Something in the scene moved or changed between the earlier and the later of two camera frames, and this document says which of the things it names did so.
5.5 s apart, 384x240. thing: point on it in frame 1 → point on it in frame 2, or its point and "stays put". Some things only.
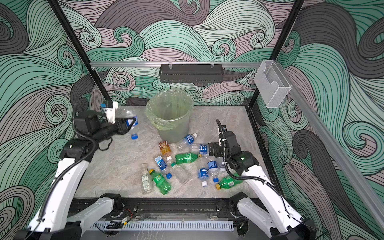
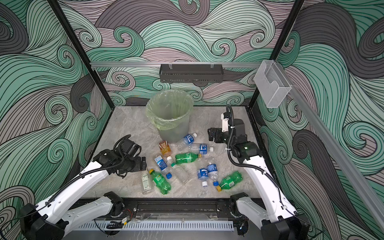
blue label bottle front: [203, 174] stays put
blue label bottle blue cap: [212, 167] stays put
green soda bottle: [160, 182] stays put
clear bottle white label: [145, 180] stays put
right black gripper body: [219, 150] → [224, 137]
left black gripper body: [109, 130] → [133, 165]
